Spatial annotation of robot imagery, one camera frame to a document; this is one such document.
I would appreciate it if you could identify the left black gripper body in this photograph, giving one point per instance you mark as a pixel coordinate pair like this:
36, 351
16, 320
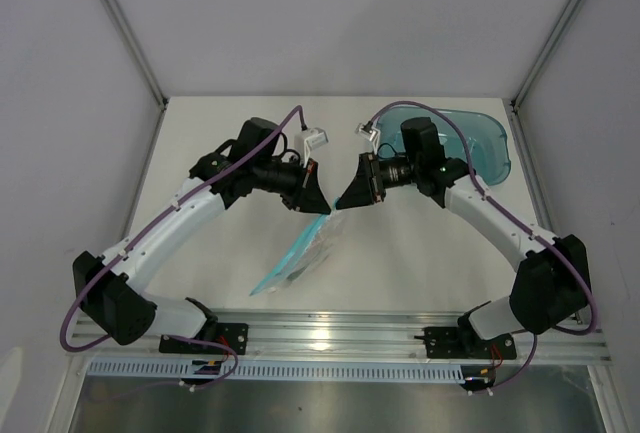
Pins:
282, 179

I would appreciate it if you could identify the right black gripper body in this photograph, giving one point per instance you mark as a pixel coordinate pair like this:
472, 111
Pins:
399, 172

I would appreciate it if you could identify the clear zip top bag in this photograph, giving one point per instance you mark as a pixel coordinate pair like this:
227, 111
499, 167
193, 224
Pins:
310, 249

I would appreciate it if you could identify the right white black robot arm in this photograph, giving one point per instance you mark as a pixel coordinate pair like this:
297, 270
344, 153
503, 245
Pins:
551, 273

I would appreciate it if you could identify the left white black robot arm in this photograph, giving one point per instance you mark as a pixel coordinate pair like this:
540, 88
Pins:
111, 287

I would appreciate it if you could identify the blue plastic tub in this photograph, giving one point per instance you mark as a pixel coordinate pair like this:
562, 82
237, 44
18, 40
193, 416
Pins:
485, 137

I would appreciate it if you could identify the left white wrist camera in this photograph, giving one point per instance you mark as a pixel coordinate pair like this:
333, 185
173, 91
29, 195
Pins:
308, 140

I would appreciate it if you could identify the right aluminium side rail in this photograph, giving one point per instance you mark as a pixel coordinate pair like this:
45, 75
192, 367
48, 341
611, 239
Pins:
530, 171

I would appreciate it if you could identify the aluminium front rail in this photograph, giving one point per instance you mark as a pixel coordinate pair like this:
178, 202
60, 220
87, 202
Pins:
349, 336

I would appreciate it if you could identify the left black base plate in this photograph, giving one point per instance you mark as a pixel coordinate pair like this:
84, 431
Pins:
232, 335

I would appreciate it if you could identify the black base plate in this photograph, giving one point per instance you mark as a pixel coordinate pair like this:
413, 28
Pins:
232, 335
458, 343

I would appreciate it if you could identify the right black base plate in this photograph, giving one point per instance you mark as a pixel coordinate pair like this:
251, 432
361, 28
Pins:
458, 343

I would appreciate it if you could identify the white slotted cable duct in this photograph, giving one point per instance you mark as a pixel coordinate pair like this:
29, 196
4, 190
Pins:
278, 370

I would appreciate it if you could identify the right aluminium corner post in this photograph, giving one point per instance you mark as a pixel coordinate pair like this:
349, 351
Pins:
566, 17

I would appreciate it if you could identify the aluminium corner post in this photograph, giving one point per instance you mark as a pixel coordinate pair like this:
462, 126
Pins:
132, 45
566, 17

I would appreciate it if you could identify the left aluminium corner post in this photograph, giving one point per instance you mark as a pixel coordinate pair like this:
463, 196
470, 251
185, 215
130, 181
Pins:
132, 45

